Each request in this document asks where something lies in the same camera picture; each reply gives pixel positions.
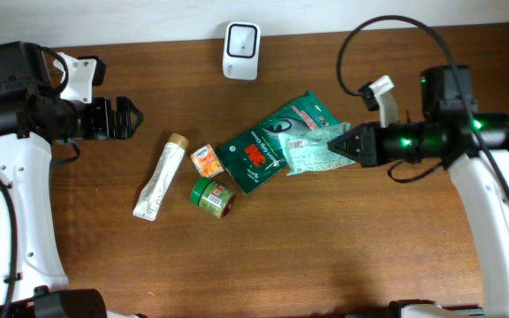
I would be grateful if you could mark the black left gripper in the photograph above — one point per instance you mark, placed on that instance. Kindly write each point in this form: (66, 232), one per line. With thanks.
(104, 117)

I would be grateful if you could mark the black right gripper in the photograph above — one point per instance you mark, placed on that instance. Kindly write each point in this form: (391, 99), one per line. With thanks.
(371, 136)

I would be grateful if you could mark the light green snack packet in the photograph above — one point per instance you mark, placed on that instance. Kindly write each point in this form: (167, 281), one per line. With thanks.
(309, 152)

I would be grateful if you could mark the green 3M gloves packet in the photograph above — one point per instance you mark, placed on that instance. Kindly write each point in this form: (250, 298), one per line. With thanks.
(255, 155)

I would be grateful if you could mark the green lidded jar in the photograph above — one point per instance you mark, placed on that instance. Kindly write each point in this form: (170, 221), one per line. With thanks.
(212, 197)

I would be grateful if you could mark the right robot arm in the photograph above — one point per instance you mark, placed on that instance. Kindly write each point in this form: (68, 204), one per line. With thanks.
(472, 146)

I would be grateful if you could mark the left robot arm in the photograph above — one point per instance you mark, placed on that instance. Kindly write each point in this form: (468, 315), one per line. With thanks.
(45, 99)

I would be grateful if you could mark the white tube gold cap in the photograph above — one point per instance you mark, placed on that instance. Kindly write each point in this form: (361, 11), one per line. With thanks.
(151, 197)

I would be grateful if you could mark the orange tissue packet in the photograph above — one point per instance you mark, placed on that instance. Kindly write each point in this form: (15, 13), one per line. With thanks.
(206, 161)

